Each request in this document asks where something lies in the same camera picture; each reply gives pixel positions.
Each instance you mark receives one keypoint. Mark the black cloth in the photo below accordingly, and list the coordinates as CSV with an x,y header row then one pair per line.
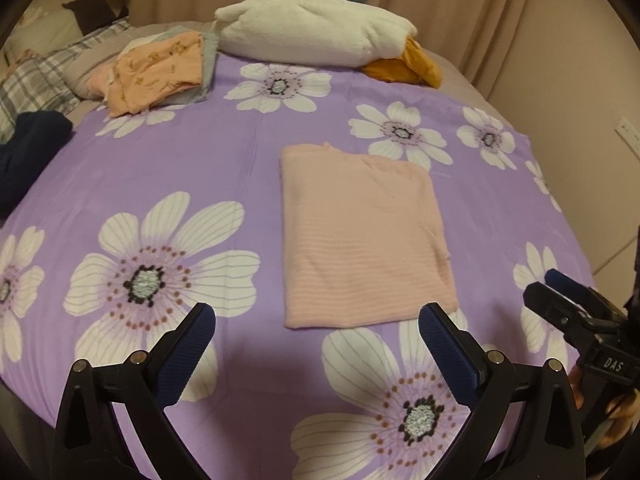
x,y
95,12

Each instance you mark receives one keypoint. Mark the white wall socket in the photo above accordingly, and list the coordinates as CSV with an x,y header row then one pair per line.
x,y
630,135

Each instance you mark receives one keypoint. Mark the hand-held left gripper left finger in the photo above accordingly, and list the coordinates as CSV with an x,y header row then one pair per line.
x,y
182,350

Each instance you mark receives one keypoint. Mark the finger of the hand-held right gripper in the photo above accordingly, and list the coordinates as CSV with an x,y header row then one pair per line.
x,y
570,290
555,305

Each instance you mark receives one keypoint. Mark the pink curtain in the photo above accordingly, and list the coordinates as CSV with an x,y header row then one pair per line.
x,y
465,5

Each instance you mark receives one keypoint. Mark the navy cloth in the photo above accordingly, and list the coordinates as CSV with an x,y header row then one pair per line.
x,y
30,150

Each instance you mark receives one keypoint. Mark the orange printed folded garment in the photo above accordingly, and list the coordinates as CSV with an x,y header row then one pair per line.
x,y
150,72

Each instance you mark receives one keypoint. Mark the purple floral blanket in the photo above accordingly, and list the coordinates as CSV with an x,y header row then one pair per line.
x,y
175,160

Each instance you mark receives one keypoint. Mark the person's right hand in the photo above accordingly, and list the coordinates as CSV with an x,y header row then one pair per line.
x,y
620,412

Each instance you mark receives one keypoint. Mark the plaid pillow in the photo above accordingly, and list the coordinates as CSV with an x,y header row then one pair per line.
x,y
35,85

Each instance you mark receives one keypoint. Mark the pink striped long-sleeve shirt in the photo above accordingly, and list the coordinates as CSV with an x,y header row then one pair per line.
x,y
360,235

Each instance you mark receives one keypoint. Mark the white goose plush toy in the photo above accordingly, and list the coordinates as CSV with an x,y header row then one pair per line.
x,y
310,25

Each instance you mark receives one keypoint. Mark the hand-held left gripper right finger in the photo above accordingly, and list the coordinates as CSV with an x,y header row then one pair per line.
x,y
450,350

